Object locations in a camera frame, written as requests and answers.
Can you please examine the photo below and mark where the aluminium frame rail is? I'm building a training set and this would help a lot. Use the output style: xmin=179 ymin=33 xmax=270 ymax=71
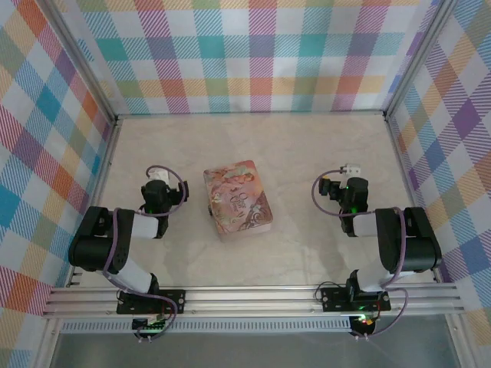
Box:
xmin=64 ymin=117 xmax=123 ymax=289
xmin=383 ymin=114 xmax=446 ymax=277
xmin=114 ymin=110 xmax=387 ymax=120

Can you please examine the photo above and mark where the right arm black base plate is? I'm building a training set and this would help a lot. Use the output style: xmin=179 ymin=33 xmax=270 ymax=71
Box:
xmin=319 ymin=285 xmax=392 ymax=312

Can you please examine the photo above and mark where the aluminium frame post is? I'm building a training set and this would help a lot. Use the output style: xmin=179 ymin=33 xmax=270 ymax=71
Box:
xmin=37 ymin=0 xmax=120 ymax=123
xmin=382 ymin=0 xmax=456 ymax=120

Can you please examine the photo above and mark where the slotted grey cable duct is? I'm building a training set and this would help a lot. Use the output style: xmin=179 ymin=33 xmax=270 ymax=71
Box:
xmin=61 ymin=320 xmax=353 ymax=334

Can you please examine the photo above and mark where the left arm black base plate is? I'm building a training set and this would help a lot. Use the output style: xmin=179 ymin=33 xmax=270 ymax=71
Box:
xmin=116 ymin=289 xmax=187 ymax=316

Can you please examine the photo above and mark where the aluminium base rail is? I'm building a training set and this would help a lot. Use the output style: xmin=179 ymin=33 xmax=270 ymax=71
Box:
xmin=41 ymin=282 xmax=468 ymax=318

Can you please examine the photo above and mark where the grey metal sheet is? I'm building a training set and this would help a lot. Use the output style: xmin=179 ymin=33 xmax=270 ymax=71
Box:
xmin=49 ymin=331 xmax=461 ymax=368

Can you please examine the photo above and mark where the pink illustrated tin box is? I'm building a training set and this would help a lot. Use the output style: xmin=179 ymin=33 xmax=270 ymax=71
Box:
xmin=203 ymin=159 xmax=275 ymax=243

